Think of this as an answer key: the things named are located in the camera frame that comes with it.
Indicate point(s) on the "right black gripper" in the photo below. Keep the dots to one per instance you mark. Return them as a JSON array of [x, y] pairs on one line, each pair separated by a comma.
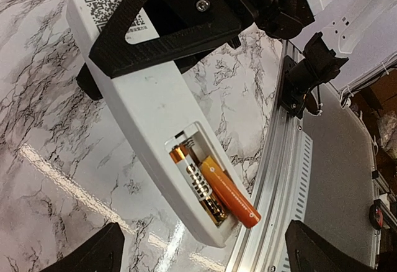
[[279, 19]]

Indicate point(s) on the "gold white AAA battery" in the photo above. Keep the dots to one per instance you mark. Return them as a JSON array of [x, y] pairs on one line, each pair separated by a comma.
[[198, 184]]

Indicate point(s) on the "aluminium front rail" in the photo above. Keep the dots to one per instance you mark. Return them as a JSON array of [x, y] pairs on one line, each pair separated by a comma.
[[280, 192]]

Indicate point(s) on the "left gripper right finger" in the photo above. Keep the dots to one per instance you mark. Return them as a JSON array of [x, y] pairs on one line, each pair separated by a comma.
[[308, 251]]

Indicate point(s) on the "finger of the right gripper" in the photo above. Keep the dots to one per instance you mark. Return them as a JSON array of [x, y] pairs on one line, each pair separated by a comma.
[[86, 82], [187, 30]]

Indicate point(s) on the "white remote control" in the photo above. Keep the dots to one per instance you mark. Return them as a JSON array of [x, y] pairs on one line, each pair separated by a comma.
[[156, 111]]

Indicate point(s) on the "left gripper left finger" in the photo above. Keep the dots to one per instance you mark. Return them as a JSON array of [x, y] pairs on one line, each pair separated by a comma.
[[102, 252]]

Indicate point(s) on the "orange AAA battery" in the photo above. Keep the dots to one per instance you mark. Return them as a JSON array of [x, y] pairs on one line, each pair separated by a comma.
[[229, 194]]

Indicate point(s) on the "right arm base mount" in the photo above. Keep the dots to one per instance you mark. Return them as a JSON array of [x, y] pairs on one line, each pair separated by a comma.
[[319, 66]]

